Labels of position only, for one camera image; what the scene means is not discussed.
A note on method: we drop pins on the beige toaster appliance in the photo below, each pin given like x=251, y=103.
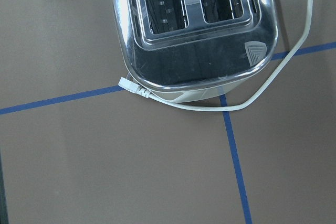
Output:
x=190, y=50

